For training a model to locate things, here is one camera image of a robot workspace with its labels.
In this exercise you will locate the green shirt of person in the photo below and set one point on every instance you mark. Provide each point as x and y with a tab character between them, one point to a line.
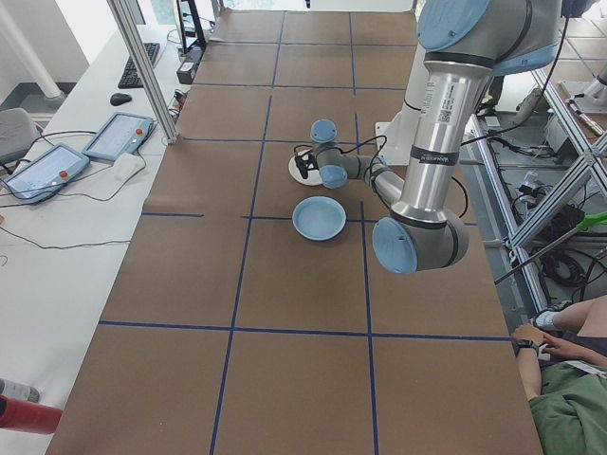
569	417

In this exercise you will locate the aluminium extrusion post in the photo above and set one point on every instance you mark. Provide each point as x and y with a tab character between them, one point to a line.
141	61

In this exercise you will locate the black mini computer box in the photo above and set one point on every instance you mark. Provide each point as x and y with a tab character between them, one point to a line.
189	66

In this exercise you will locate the black wrist watch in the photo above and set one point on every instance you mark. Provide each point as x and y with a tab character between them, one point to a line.
524	344

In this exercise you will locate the clear plastic water bottle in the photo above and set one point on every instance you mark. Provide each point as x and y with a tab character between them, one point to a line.
21	391

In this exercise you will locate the white gray striped sock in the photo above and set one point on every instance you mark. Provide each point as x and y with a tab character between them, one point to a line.
545	320

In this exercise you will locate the person left hand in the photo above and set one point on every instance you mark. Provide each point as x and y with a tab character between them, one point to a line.
528	333

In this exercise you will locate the bare leg of person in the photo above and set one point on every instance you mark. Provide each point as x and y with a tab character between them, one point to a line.
583	315

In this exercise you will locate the black computer mouse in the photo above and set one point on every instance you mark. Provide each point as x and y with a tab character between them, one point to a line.
120	99

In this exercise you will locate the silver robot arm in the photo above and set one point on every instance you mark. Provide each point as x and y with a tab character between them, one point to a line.
431	142

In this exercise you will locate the white round pillar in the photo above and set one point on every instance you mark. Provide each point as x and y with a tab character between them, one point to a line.
51	91

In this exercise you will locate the blue robot teach pendant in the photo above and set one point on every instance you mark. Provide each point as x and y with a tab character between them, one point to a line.
118	135
42	173

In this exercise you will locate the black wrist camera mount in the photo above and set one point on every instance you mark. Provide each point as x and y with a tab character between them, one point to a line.
299	160

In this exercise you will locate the person right hand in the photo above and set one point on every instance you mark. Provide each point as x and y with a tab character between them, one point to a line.
559	347

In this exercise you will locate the person right forearm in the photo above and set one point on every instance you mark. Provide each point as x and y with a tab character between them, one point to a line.
590	358

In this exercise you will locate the white round plate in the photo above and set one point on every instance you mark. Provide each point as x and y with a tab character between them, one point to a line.
310	183

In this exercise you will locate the person left forearm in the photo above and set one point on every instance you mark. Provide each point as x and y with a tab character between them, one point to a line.
528	374

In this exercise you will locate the white paper sheet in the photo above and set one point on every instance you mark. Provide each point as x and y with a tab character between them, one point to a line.
581	366

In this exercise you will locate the dark shorts of person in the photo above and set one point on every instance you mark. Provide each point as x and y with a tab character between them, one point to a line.
595	340

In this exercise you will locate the light blue round plate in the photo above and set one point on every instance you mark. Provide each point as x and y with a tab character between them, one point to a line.
318	215
318	239

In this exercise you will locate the white crumpled cloth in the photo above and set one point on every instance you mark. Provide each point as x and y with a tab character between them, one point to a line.
127	166

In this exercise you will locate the red metal bottle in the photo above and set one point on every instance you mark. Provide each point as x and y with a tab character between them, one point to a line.
28	416

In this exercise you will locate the black computer keyboard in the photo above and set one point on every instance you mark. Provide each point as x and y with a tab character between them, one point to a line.
125	78

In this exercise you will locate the gray office chair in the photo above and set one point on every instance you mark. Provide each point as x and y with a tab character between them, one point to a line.
16	132

